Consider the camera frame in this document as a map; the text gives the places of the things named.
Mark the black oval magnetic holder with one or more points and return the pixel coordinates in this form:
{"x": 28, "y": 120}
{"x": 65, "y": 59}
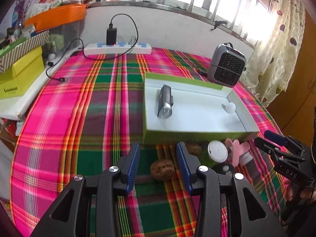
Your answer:
{"x": 224, "y": 169}

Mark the patterned cream curtain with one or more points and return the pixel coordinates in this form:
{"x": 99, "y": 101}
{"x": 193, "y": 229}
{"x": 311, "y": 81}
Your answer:
{"x": 272, "y": 64}

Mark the pink plaid tablecloth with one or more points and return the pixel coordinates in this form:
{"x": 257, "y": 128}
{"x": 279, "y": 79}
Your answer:
{"x": 83, "y": 125}

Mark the pink hook clip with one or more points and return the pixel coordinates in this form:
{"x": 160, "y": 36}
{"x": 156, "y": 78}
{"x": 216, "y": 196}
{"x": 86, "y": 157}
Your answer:
{"x": 244, "y": 148}

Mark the green white cardboard box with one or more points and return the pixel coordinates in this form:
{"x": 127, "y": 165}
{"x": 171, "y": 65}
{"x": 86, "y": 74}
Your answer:
{"x": 197, "y": 112}

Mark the grey mini fan heater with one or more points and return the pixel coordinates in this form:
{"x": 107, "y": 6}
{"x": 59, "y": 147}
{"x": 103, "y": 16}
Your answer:
{"x": 227, "y": 65}

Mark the white round silicone cap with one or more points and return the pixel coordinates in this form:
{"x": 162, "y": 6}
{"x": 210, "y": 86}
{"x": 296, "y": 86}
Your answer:
{"x": 229, "y": 107}

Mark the yellow shoe box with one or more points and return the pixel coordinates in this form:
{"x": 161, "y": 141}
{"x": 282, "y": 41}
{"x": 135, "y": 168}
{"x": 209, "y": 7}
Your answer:
{"x": 20, "y": 76}

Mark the white power strip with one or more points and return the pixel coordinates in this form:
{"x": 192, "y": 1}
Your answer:
{"x": 118, "y": 48}

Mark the purple dried flower branches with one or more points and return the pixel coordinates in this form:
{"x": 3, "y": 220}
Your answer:
{"x": 19, "y": 12}

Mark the black silver flashlight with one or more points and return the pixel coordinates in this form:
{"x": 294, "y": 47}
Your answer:
{"x": 165, "y": 102}

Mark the black power adapter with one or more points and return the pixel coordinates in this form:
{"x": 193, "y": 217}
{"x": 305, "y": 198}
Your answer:
{"x": 111, "y": 37}

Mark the brown walnut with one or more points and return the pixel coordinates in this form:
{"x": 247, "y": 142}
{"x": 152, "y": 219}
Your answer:
{"x": 194, "y": 148}
{"x": 162, "y": 170}

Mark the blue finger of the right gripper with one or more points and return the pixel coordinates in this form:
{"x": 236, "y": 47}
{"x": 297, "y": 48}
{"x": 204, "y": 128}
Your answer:
{"x": 280, "y": 140}
{"x": 265, "y": 146}

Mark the pink folding clip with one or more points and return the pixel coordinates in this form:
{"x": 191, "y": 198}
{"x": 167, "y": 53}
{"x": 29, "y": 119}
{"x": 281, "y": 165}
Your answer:
{"x": 233, "y": 148}

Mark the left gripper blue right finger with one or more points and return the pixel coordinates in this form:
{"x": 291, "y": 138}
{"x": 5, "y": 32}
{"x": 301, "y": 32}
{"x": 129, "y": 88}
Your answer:
{"x": 186, "y": 167}

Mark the black window clamp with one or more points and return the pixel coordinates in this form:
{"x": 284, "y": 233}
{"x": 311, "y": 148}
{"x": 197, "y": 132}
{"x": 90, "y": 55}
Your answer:
{"x": 218, "y": 23}

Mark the striped cardboard box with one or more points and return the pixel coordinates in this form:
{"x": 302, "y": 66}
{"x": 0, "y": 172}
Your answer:
{"x": 9, "y": 58}

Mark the white round jar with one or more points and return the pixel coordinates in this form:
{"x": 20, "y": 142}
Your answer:
{"x": 245, "y": 158}

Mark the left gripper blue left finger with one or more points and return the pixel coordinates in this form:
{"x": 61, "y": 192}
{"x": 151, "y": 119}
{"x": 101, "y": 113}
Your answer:
{"x": 132, "y": 163}

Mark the white disc green base stand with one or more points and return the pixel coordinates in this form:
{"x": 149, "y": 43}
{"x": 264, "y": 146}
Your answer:
{"x": 216, "y": 153}

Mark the orange plastic tray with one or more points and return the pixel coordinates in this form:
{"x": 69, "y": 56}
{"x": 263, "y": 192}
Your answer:
{"x": 58, "y": 16}

